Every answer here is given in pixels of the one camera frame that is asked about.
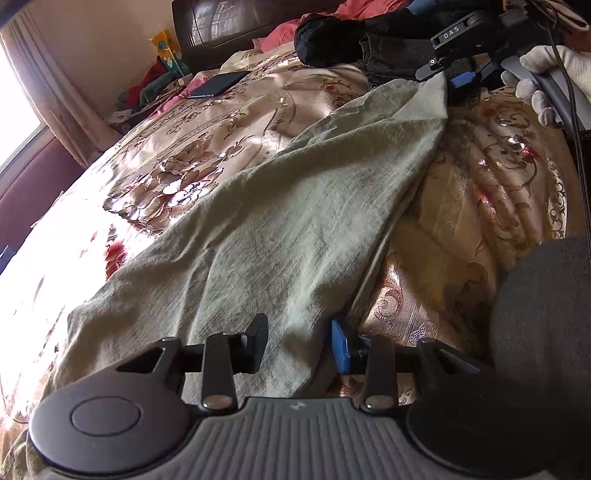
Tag black garment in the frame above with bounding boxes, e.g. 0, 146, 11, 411
294, 11, 416, 68

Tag purple sofa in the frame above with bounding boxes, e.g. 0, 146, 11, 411
0, 134, 87, 237

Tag beige curtain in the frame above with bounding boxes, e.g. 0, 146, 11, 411
0, 17, 122, 168

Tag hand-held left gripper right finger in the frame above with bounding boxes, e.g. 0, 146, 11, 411
331, 318, 481, 414

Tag pink cloth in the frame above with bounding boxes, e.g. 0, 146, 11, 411
252, 0, 416, 52

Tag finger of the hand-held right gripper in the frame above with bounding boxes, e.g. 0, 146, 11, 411
414, 53, 477, 93
475, 60, 506, 92

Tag person's right hand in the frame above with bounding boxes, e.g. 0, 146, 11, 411
501, 44, 591, 128

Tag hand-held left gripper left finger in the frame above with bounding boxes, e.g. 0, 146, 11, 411
115, 313, 269, 411

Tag dark flat phone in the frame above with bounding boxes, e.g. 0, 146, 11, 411
186, 71, 251, 99

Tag dark grey garment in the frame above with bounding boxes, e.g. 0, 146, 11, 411
357, 34, 447, 85

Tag green pants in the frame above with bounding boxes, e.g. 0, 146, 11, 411
11, 76, 451, 462

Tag pile of clothes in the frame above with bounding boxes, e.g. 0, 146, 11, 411
115, 60, 186, 112

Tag black cable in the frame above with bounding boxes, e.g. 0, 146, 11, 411
551, 28, 591, 199

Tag person's dark grey clothing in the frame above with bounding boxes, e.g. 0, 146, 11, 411
489, 235, 591, 372

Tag floral satin bedspread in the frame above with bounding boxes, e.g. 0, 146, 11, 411
0, 50, 583, 480

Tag yellow packaging box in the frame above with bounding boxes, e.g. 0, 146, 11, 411
149, 29, 191, 78

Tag dark wooden headboard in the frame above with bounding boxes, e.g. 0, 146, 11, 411
172, 0, 352, 71

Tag window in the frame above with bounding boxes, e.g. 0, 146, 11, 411
0, 41, 48, 172

